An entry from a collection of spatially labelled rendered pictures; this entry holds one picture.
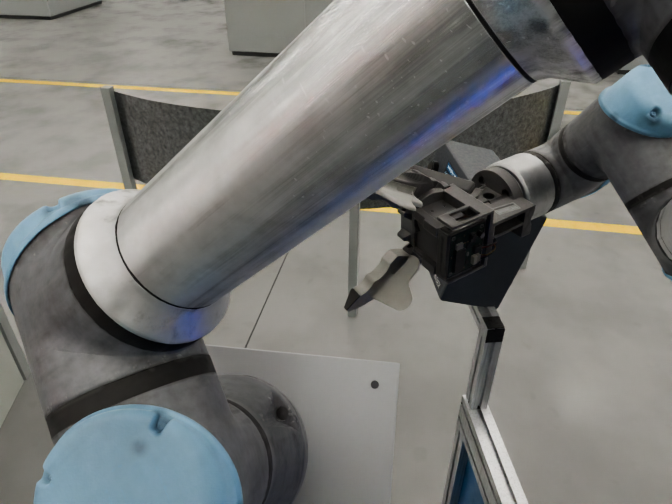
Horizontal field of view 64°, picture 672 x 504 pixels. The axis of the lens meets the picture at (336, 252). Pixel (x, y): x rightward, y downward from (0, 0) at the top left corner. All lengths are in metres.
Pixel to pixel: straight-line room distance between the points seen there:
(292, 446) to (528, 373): 1.93
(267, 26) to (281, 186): 6.42
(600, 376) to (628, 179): 1.94
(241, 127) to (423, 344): 2.18
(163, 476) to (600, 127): 0.49
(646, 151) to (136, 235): 0.45
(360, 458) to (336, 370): 0.09
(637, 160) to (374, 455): 0.37
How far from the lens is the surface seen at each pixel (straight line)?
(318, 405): 0.56
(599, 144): 0.60
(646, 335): 2.78
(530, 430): 2.20
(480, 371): 0.98
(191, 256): 0.31
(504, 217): 0.56
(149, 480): 0.36
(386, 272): 0.58
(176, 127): 2.29
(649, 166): 0.58
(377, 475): 0.56
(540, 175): 0.62
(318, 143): 0.25
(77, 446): 0.37
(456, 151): 1.01
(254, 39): 6.76
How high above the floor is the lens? 1.65
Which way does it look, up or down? 34 degrees down
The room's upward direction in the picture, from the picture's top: straight up
